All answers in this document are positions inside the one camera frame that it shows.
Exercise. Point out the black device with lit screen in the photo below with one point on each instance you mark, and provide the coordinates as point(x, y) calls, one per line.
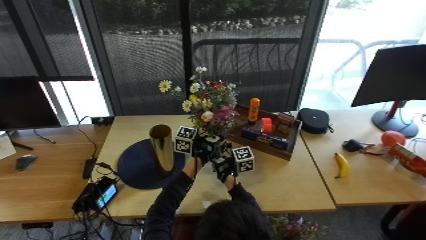
point(97, 196)

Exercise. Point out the yellow banana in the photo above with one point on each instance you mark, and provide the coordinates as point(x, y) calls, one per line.
point(341, 165)

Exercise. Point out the red ball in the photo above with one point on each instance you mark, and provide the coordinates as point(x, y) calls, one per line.
point(392, 138)

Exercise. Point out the black zip case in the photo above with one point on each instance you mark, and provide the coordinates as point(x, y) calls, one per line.
point(314, 120)

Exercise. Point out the dark blue round mat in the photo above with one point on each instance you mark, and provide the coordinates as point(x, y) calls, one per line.
point(141, 166)

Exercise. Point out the person's left hand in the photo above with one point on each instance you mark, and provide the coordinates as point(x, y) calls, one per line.
point(202, 150)

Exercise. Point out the orange bottle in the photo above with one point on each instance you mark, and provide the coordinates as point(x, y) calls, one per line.
point(253, 109)

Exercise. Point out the red cup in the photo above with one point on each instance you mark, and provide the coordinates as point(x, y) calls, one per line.
point(266, 125)

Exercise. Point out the red box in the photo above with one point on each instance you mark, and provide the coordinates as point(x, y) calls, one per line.
point(407, 159)

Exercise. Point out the white marker cube on left glove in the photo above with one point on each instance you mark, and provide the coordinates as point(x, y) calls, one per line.
point(185, 140)

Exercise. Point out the wooden tray box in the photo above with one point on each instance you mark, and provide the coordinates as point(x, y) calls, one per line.
point(266, 135)

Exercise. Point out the the person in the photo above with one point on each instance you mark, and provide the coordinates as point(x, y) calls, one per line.
point(217, 213)

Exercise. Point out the black power adapter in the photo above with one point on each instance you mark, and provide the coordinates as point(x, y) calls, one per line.
point(88, 168)

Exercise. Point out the white marker cube on glove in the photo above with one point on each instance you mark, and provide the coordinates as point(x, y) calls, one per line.
point(243, 159)
point(185, 140)

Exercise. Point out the black monitor with red stand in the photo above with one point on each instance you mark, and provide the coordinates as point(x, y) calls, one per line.
point(392, 80)

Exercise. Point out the white marker cube on right glove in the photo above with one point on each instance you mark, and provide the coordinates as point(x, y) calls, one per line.
point(243, 159)

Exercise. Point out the grey computer mouse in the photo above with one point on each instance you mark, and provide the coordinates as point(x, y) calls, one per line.
point(24, 162)

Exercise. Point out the flowers under table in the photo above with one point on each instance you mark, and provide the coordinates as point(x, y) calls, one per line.
point(294, 228)

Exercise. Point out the gold metal cylinder vase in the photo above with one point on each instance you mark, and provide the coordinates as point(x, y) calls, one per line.
point(162, 148)

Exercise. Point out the person's right hand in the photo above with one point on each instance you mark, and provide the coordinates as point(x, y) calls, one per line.
point(225, 165)

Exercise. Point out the mixed flower bouquet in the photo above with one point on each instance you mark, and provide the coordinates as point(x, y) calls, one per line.
point(207, 103)

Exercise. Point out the black small pouch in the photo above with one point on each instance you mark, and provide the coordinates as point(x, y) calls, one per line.
point(353, 145)

